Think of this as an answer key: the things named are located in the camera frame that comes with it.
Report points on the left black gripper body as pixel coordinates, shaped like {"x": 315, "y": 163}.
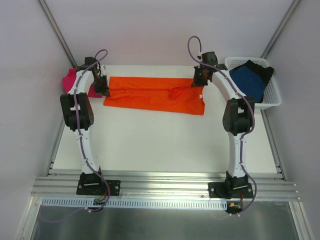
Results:
{"x": 100, "y": 85}

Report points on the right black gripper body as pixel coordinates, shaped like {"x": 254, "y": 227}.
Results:
{"x": 199, "y": 78}

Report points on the orange t shirt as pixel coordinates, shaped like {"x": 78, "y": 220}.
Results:
{"x": 175, "y": 95}

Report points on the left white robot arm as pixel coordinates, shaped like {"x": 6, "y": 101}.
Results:
{"x": 79, "y": 117}

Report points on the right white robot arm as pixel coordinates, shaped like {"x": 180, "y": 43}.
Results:
{"x": 238, "y": 121}

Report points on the pink folded t shirt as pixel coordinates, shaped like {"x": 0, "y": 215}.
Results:
{"x": 69, "y": 80}

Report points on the blue t shirt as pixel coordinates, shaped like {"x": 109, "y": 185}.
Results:
{"x": 250, "y": 83}

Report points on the black t shirt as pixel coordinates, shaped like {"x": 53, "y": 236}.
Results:
{"x": 265, "y": 73}

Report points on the white plastic basket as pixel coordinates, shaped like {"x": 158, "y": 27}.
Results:
{"x": 271, "y": 94}

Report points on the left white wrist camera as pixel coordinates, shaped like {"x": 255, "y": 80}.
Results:
{"x": 102, "y": 70}

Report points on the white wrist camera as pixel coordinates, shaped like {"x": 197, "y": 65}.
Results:
{"x": 199, "y": 55}
{"x": 102, "y": 70}

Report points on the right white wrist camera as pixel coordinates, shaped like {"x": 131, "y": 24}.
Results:
{"x": 199, "y": 55}

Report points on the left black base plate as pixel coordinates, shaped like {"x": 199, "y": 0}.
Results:
{"x": 99, "y": 189}

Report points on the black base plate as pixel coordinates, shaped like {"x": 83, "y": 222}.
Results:
{"x": 99, "y": 189}
{"x": 219, "y": 190}

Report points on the aluminium mounting rail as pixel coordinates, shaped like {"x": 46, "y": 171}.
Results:
{"x": 165, "y": 185}

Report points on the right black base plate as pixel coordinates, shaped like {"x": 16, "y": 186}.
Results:
{"x": 219, "y": 190}

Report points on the white slotted cable duct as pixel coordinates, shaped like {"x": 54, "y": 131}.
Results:
{"x": 135, "y": 203}

